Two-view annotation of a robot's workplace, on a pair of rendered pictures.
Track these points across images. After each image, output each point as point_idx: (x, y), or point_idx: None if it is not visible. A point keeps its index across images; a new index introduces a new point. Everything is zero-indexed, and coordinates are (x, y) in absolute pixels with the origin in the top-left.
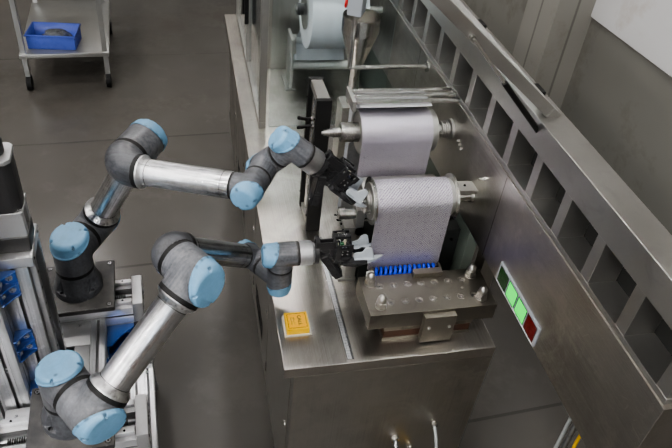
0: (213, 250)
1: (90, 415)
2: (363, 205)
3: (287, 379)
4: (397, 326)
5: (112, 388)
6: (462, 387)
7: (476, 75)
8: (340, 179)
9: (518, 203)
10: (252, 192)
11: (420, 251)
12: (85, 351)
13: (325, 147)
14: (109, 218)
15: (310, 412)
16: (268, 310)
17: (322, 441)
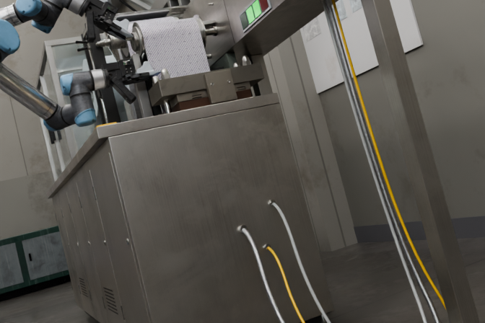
0: (16, 74)
1: None
2: (129, 32)
3: (111, 173)
4: (186, 91)
5: None
6: (273, 147)
7: None
8: (102, 9)
9: None
10: None
11: (193, 71)
12: None
13: (104, 60)
14: None
15: (140, 189)
16: (104, 231)
17: (169, 238)
